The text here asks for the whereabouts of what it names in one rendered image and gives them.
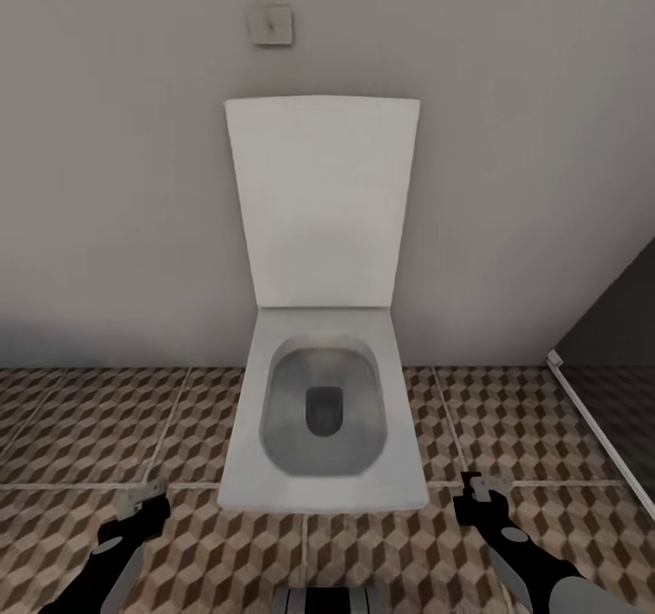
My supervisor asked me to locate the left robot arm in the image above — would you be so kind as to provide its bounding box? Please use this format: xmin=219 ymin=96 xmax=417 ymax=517
xmin=37 ymin=480 xmax=171 ymax=614

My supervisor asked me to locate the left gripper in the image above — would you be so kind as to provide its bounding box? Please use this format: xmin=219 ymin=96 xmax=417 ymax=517
xmin=98 ymin=498 xmax=171 ymax=544

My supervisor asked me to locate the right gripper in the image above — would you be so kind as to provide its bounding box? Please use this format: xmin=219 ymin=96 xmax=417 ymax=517
xmin=453 ymin=488 xmax=509 ymax=535

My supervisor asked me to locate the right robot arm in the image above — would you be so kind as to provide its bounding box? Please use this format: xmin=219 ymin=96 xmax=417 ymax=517
xmin=453 ymin=475 xmax=650 ymax=614

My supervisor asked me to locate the mousetrap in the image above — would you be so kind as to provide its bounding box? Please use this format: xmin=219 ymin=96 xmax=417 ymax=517
xmin=139 ymin=493 xmax=166 ymax=508
xmin=460 ymin=471 xmax=482 ymax=494

